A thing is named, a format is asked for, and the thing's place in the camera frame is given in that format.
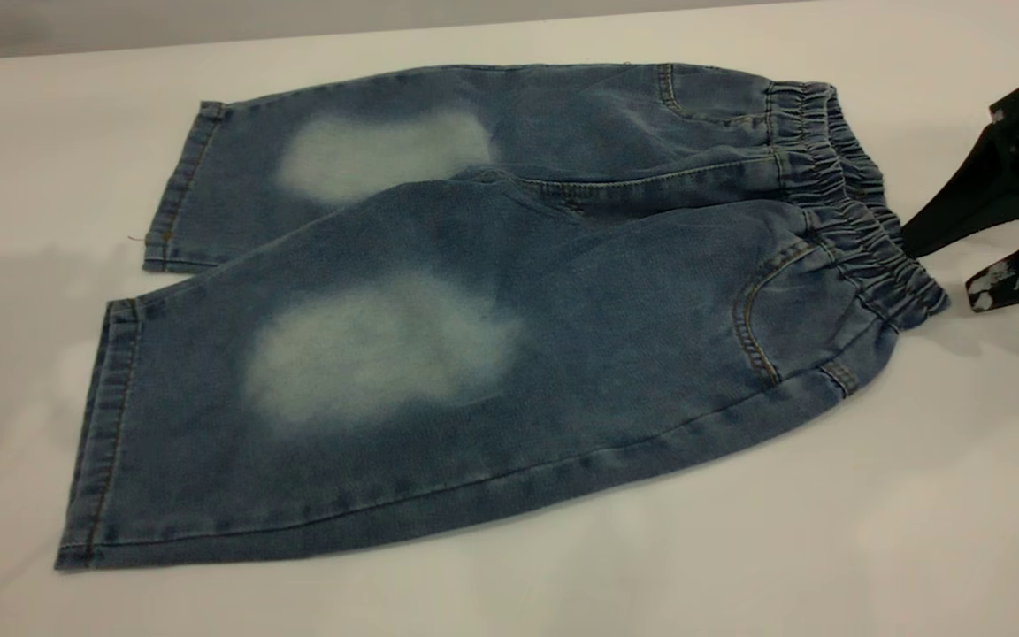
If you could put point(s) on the blue denim shorts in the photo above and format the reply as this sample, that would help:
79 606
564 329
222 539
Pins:
563 310

